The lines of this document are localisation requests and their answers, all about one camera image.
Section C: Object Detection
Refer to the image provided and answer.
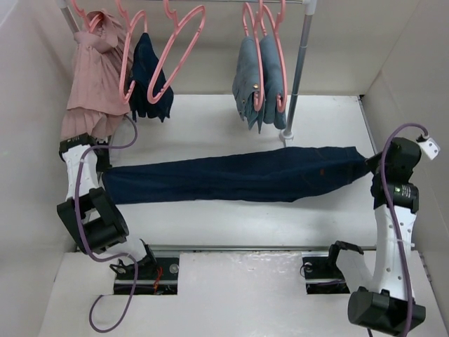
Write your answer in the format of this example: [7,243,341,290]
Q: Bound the hanging dark denim shorts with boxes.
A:
[126,32,175,124]

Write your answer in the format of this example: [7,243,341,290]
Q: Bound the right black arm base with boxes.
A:
[300,256,349,295]

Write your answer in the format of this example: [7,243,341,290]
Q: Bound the empty pink hanger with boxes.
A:
[145,0,208,105]

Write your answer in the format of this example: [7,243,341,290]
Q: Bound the light blue jeans right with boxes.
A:
[260,35,287,130]

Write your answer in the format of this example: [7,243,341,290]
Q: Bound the metal clothes rack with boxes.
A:
[56,1,317,145]

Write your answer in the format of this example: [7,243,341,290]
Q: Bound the pink hanger with shorts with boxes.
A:
[115,0,148,104]

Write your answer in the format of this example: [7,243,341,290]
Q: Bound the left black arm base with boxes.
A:
[109,257,180,296]

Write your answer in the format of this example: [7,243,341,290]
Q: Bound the pink hanger jeans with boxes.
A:
[242,0,264,112]
[260,1,288,111]

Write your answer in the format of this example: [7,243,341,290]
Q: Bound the light blue jeans left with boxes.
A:
[232,36,264,133]

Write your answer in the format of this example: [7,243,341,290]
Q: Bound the light blue jeans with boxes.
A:
[260,35,287,130]
[232,36,264,133]

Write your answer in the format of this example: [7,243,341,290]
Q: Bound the dark blue denim trousers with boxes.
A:
[102,147,369,204]

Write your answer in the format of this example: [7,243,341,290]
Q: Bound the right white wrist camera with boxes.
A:
[417,135,441,161]

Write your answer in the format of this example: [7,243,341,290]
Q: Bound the pink hanger with skirt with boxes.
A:
[71,0,104,34]

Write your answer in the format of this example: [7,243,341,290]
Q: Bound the pink hanger left jeans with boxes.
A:
[242,0,264,112]

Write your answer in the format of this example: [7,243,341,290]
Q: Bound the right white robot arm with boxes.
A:
[324,138,426,336]

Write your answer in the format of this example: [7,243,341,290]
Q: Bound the pink pleated skirt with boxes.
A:
[60,9,129,140]

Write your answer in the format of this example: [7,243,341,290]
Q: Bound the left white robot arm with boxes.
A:
[57,133,129,262]

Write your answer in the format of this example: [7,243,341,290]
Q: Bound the pink hanger right jeans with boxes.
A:
[260,1,288,111]

